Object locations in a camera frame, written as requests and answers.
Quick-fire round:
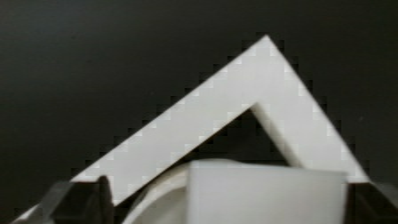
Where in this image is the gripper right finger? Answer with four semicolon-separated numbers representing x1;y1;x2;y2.
343;183;398;224

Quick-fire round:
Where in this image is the white round stool seat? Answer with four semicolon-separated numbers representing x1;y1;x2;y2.
121;159;244;224

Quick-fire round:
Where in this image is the white stool leg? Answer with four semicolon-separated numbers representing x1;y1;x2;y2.
187;161;347;224

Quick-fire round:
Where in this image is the white L-shaped fence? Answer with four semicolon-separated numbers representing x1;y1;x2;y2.
11;33;371;223

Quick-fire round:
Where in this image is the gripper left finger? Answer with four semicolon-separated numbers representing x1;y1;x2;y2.
23;176;114;224

